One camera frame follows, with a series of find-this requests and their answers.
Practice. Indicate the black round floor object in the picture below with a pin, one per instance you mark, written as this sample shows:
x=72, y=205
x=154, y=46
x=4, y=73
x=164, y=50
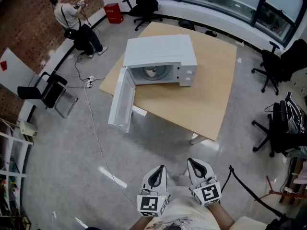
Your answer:
x=186, y=24

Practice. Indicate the black and white backpack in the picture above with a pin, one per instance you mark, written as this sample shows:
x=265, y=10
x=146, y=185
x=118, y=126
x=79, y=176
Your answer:
x=293, y=114

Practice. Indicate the white table leg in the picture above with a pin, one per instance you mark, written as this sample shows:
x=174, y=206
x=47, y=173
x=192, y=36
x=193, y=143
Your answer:
x=198, y=139
x=139, y=110

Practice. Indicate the large glass window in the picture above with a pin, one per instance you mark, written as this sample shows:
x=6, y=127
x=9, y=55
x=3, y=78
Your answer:
x=227, y=1

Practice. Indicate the white cup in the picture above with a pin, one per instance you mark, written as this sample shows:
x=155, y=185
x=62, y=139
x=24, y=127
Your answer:
x=150, y=72

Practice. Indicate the white power strip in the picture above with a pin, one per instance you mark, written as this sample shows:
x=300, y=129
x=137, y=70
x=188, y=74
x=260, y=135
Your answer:
x=90, y=81

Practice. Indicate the white microwave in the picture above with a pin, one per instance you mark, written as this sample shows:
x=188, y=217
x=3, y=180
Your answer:
x=158, y=49

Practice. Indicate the person's right forearm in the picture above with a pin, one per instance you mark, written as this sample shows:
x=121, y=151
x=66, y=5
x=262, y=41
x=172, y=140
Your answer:
x=221, y=218

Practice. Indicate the white shelf unit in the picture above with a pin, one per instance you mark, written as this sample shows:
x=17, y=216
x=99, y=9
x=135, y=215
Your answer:
x=10, y=166

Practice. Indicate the red box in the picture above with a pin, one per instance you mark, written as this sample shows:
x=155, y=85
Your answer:
x=113, y=13

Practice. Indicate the person's left forearm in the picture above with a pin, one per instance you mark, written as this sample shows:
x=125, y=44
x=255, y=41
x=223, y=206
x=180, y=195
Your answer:
x=141, y=223

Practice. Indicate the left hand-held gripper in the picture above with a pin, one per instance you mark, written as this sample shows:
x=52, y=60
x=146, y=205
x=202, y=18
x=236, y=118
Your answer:
x=149, y=203

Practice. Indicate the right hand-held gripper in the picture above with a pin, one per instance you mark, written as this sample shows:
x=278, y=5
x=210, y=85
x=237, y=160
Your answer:
x=207, y=193

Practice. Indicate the black office chair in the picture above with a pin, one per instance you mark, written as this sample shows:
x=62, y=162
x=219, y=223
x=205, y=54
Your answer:
x=278, y=133
x=273, y=66
x=144, y=3

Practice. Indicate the person's light printed clothing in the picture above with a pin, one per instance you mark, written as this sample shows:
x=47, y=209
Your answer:
x=184, y=214

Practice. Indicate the small black floor object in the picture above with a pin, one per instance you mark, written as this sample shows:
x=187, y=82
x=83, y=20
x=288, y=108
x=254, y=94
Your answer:
x=211, y=33

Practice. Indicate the black folding chair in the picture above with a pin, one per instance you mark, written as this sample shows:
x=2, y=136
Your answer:
x=45, y=92

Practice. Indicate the small white heater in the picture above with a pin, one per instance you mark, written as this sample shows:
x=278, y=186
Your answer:
x=28, y=128

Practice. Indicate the red wooden stand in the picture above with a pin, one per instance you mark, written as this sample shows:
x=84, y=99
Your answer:
x=280, y=193

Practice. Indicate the white board with red label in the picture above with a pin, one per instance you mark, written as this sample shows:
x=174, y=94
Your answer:
x=16, y=68

